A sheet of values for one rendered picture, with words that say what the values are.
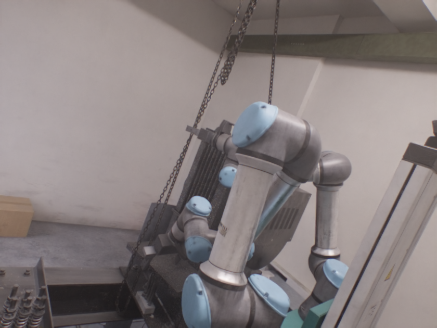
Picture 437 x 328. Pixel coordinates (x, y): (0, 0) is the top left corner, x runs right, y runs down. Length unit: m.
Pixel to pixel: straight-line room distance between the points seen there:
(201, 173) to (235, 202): 1.03
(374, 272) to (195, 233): 0.46
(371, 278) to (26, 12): 3.24
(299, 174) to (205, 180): 0.98
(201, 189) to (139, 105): 2.11
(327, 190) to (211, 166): 0.68
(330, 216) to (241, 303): 0.66
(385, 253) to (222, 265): 0.36
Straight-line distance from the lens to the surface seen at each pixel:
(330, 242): 1.35
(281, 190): 0.83
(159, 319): 1.72
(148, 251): 1.08
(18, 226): 3.47
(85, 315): 2.04
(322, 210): 1.32
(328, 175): 1.15
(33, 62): 3.45
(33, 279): 1.79
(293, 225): 1.77
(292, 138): 0.72
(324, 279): 1.27
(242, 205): 0.70
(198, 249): 0.89
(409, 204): 0.80
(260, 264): 1.69
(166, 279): 1.57
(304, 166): 0.79
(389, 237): 0.81
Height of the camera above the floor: 1.67
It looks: 8 degrees down
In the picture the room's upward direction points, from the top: 22 degrees clockwise
